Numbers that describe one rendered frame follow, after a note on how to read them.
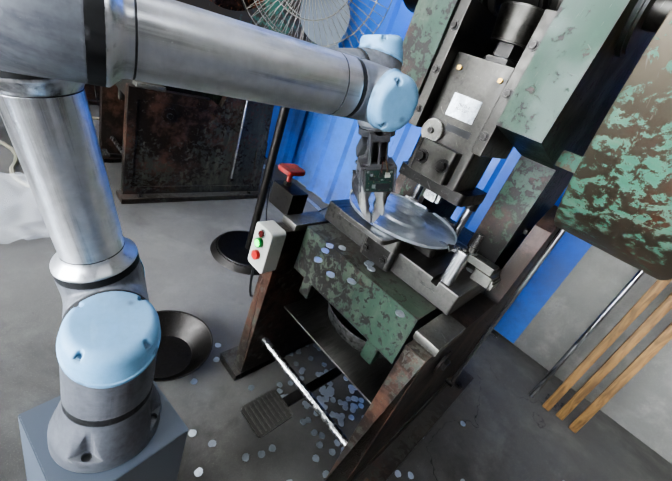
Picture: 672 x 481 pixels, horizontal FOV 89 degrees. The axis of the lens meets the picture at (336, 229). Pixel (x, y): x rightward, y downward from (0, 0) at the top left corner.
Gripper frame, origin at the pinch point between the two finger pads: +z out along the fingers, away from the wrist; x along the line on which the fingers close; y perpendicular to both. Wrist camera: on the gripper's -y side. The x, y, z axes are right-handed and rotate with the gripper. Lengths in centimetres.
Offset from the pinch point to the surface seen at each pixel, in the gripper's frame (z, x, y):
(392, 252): 11.3, 6.2, -2.4
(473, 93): -24.4, 23.2, -11.4
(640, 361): 78, 115, -23
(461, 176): -6.7, 21.9, -6.7
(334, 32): -39, -6, -79
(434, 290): 17.5, 15.4, 5.0
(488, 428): 103, 54, -13
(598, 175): -18.4, 26.4, 26.3
